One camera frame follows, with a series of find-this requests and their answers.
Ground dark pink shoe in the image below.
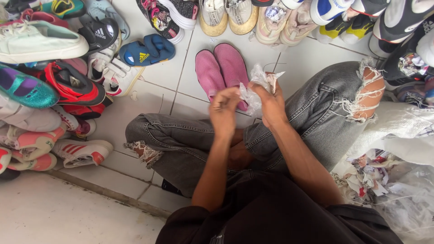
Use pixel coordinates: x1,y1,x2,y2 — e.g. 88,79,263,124
20,9,70,29

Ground black pink sneaker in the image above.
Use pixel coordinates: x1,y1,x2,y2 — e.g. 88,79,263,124
136,0,185,45

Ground white strap sneaker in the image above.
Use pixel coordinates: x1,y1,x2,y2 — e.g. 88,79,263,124
87,43,120,81
101,58,146,97

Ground light blue shoe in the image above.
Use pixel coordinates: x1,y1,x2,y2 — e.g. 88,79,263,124
83,0,131,41

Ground black shirt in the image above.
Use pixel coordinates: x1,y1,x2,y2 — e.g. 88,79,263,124
155,169,405,244

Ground mint white sneaker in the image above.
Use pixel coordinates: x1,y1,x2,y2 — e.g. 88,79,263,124
0,20,90,64

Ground white sneaker pink lining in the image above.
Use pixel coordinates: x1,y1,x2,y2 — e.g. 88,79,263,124
51,104,97,139

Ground grey ripped jeans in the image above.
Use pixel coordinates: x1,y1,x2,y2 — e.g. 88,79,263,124
123,61,387,199

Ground teal glitter shoe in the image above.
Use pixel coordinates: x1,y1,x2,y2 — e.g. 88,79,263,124
0,64,60,109

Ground blue yellow sandal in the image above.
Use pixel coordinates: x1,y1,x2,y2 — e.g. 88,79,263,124
119,33,176,67

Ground white blue sneaker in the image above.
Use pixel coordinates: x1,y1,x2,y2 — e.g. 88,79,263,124
309,0,355,26

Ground person's left hand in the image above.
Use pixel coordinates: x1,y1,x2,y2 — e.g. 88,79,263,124
209,87,242,139

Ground heap of crumpled paper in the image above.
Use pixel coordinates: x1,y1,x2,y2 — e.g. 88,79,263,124
331,148,394,206

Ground beige gold-soled sneaker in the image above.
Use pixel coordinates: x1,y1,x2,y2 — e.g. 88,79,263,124
199,0,229,37
225,0,259,36

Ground red black sneaker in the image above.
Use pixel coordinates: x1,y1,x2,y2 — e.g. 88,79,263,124
43,61,106,106
62,96,114,120

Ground plain white shoe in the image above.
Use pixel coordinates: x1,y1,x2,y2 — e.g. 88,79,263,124
0,95,62,133

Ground black slide sandal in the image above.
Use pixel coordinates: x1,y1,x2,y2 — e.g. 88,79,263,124
78,14,119,57

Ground clear plastic wrap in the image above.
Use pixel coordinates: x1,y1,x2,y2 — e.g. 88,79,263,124
239,64,285,118

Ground heap of black white sneakers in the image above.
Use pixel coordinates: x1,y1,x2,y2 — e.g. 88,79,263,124
349,0,434,106

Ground yellow black sneaker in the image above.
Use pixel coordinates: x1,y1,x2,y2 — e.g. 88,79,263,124
311,15,347,45
340,14,375,45

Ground pale pink sneaker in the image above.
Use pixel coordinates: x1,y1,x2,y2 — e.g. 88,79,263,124
279,0,314,47
255,0,289,45

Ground pink mesh shoe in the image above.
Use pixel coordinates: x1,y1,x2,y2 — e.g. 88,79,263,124
195,49,226,102
213,43,250,112

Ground white woven sack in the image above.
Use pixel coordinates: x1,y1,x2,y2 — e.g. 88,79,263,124
345,101,434,167

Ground black sneaker white sole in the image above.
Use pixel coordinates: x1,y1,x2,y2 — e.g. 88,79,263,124
157,0,199,31

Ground white red striped sneaker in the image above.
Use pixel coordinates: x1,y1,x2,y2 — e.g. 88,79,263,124
51,138,114,169

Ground person's right hand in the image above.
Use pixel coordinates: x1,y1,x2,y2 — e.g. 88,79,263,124
249,73,289,129

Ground clear plastic bag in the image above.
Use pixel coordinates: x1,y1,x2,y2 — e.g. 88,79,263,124
372,162,434,244

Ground teal yellow shoe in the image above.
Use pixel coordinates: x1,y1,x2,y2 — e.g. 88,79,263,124
40,0,87,20

